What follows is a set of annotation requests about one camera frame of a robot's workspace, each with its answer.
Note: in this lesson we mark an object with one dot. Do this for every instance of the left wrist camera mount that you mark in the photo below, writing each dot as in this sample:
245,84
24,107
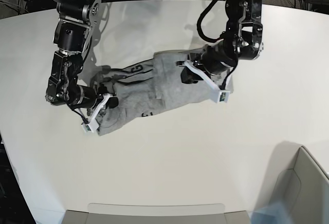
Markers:
218,92

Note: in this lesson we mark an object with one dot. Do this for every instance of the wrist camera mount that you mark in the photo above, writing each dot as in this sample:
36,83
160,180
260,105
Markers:
91,124
218,92

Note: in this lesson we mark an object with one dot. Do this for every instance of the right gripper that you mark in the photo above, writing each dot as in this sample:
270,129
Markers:
88,98

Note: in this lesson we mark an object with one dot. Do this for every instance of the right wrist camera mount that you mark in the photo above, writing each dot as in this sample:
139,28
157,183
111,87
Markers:
91,124

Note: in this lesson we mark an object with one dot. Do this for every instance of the grey T-shirt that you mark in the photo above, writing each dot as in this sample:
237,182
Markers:
147,88

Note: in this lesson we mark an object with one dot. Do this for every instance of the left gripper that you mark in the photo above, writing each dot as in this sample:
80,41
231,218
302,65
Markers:
213,60

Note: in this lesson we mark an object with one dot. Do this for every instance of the beige bin right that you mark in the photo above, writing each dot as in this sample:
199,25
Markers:
301,193

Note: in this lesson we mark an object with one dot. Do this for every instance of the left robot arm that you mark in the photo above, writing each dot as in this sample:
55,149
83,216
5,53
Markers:
241,40

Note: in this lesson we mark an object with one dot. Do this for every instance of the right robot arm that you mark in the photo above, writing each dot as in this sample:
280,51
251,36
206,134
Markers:
73,37

